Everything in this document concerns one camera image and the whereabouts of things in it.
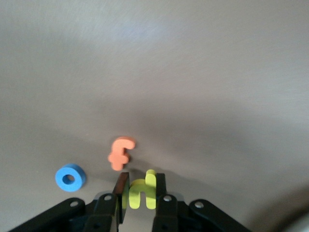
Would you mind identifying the brown table cover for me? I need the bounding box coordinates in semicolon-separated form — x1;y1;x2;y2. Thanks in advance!
0;0;309;232

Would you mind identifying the blue foam letter o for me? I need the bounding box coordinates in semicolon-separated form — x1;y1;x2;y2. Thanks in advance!
55;163;87;193

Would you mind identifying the orange foam letter f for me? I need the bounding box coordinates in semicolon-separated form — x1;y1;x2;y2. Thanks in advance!
107;136;136;171

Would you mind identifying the yellow foam letter h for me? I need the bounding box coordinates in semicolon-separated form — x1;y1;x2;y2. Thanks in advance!
122;169;157;210

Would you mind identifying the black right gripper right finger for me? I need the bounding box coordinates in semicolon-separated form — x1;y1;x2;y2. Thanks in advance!
151;173;183;232

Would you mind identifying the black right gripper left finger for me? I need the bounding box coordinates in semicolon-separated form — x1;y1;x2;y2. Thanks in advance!
85;172;131;232

